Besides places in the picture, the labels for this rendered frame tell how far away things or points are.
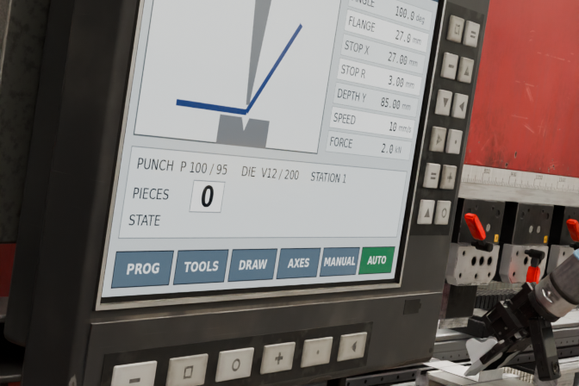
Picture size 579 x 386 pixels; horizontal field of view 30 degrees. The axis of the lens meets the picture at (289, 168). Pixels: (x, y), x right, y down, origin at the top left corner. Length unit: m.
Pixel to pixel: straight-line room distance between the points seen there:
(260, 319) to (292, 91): 0.16
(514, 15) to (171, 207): 1.47
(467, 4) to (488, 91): 1.08
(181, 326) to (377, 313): 0.24
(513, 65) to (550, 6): 0.16
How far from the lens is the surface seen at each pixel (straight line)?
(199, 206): 0.71
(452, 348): 2.64
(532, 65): 2.17
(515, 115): 2.14
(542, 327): 2.05
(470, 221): 1.99
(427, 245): 0.97
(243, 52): 0.72
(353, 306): 0.88
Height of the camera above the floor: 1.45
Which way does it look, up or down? 3 degrees down
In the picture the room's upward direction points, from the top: 9 degrees clockwise
